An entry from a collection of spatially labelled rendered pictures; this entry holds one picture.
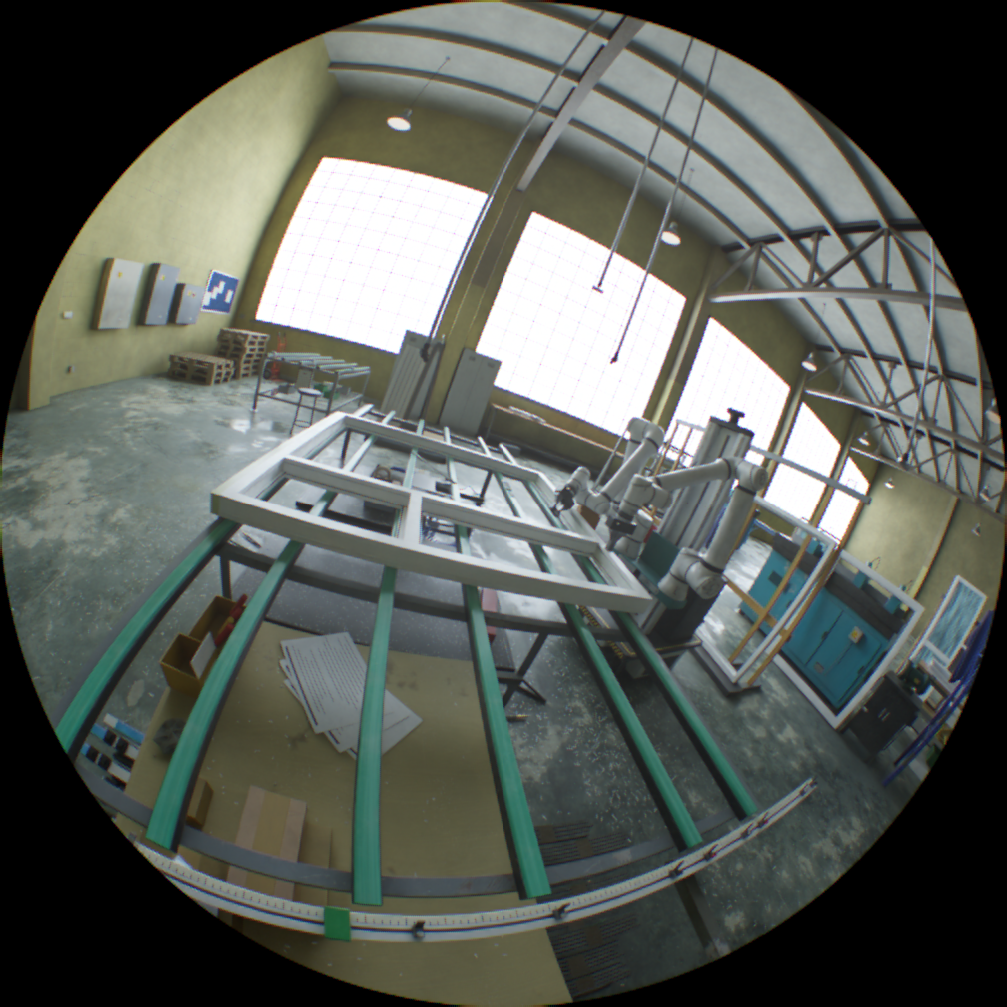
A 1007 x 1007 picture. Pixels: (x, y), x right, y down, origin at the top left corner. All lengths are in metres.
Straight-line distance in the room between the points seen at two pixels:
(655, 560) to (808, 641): 2.86
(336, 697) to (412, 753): 0.23
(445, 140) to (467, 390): 7.06
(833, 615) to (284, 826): 4.66
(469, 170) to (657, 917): 11.53
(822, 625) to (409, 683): 4.35
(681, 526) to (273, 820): 2.36
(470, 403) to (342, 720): 8.07
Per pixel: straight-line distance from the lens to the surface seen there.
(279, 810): 0.69
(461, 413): 8.58
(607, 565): 1.55
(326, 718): 0.91
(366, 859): 0.57
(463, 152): 10.74
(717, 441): 2.40
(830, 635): 4.66
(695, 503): 2.37
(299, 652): 1.03
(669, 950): 1.87
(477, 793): 0.90
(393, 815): 0.83
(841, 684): 4.63
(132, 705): 1.80
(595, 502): 1.97
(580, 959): 1.26
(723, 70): 8.11
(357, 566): 1.47
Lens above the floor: 1.42
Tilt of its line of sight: 18 degrees down
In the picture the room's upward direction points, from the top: 21 degrees clockwise
